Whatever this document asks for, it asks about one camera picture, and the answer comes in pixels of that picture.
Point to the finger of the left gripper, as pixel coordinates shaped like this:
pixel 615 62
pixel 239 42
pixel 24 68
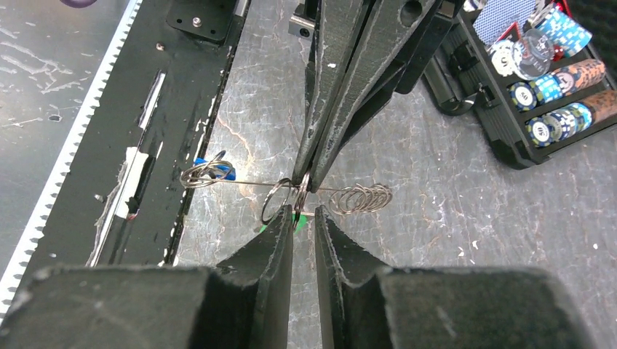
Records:
pixel 386 30
pixel 338 25

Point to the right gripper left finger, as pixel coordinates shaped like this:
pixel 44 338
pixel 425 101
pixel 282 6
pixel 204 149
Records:
pixel 242 302

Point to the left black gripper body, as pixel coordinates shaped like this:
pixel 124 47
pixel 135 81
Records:
pixel 401 75

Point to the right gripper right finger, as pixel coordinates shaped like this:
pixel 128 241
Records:
pixel 366 303

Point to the green key tag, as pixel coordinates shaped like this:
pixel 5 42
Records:
pixel 302 221

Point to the blue key tag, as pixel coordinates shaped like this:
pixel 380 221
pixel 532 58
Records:
pixel 219 169

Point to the metal key organizer plate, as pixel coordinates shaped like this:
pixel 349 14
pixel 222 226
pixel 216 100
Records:
pixel 351 199

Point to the black poker chip case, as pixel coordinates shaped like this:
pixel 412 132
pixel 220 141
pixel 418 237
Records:
pixel 539 75

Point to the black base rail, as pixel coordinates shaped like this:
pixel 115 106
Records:
pixel 122 200

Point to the grey slotted cable duct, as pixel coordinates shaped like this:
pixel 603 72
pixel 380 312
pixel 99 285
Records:
pixel 53 74

